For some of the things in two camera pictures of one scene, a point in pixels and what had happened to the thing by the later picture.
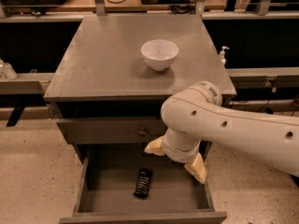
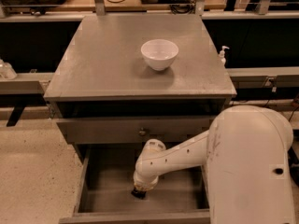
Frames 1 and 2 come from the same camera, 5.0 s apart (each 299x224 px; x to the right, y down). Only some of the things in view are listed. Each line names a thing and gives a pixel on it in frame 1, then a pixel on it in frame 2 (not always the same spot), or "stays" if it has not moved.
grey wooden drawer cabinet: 107,96 stays
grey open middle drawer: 124,184 stays
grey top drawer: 111,131 stays
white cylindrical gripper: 177,155 -> 144,184
